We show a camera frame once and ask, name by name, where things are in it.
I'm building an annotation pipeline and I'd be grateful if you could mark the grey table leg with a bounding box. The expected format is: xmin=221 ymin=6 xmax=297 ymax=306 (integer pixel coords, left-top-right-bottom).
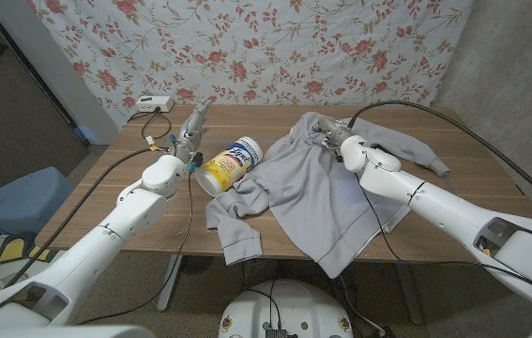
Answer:
xmin=394 ymin=261 xmax=424 ymax=325

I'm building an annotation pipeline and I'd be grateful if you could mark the white power adapter box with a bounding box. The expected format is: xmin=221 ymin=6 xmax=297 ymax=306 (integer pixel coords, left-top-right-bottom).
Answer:
xmin=135 ymin=95 xmax=175 ymax=114

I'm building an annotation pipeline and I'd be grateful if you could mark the white robot chest rim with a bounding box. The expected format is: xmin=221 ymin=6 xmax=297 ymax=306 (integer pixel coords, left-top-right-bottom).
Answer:
xmin=0 ymin=325 xmax=157 ymax=338

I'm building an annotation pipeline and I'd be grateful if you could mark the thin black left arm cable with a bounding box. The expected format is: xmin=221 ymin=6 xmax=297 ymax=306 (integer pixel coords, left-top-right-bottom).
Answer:
xmin=77 ymin=161 xmax=196 ymax=326

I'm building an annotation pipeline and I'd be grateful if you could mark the yellow black floor pad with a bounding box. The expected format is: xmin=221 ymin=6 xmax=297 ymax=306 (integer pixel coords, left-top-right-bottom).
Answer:
xmin=0 ymin=233 xmax=58 ymax=265

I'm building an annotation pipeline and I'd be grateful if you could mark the floral print backdrop cloth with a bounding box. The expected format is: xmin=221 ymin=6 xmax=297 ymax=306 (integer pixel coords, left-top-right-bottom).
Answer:
xmin=25 ymin=0 xmax=476 ymax=131

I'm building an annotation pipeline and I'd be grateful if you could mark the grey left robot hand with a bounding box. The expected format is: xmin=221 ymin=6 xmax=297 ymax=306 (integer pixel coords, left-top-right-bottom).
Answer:
xmin=169 ymin=99 xmax=214 ymax=165

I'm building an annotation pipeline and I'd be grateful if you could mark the white floor cable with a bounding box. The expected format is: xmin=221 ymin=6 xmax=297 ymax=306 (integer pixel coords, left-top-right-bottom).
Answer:
xmin=338 ymin=274 xmax=387 ymax=337

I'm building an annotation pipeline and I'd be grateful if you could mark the light grey sweatshirt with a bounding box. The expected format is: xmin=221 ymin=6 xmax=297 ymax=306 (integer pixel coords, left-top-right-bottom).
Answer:
xmin=205 ymin=111 xmax=452 ymax=280

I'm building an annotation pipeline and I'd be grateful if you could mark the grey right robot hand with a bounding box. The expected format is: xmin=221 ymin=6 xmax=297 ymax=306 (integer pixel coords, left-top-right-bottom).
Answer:
xmin=312 ymin=115 xmax=356 ymax=154

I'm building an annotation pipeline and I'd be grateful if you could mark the thin black power strip cable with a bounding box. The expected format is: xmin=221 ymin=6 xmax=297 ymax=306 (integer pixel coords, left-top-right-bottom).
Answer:
xmin=127 ymin=110 xmax=173 ymax=141

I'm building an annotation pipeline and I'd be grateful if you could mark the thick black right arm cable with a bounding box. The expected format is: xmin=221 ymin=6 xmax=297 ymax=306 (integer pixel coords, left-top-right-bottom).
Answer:
xmin=347 ymin=100 xmax=532 ymax=220

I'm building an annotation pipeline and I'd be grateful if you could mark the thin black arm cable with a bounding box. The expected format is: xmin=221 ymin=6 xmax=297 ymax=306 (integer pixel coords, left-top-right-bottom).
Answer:
xmin=354 ymin=173 xmax=532 ymax=287
xmin=77 ymin=161 xmax=196 ymax=326

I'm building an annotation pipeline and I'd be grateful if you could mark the white table leg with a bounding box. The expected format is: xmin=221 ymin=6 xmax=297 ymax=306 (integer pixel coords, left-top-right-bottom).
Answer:
xmin=157 ymin=254 xmax=185 ymax=312

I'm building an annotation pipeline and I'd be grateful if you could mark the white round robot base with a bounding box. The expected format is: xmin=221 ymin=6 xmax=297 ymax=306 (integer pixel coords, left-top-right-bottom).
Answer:
xmin=218 ymin=279 xmax=355 ymax=338

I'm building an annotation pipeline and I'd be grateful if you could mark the yellow white wipes canister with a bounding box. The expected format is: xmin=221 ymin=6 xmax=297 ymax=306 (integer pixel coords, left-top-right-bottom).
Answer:
xmin=194 ymin=135 xmax=265 ymax=197

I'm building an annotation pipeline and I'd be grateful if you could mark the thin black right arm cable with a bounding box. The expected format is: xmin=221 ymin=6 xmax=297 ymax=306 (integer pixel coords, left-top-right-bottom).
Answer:
xmin=354 ymin=173 xmax=532 ymax=287

